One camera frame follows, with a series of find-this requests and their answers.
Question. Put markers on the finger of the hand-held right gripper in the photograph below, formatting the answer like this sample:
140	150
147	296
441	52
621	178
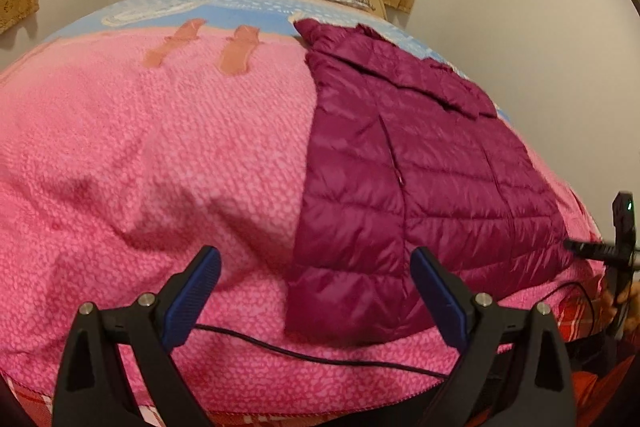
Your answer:
592	249

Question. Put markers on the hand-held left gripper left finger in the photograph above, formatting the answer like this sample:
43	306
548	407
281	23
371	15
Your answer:
192	294

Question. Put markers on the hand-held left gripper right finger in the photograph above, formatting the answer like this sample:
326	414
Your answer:
440	297

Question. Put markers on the magenta quilted puffer coat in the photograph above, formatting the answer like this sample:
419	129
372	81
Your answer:
400	157

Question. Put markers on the person's right hand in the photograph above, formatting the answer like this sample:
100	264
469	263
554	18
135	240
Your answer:
634	294

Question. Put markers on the red plaid bed sheet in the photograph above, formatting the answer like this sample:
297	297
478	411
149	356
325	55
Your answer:
580	322

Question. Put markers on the pink and blue printed blanket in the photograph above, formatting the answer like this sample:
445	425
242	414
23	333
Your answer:
125	157

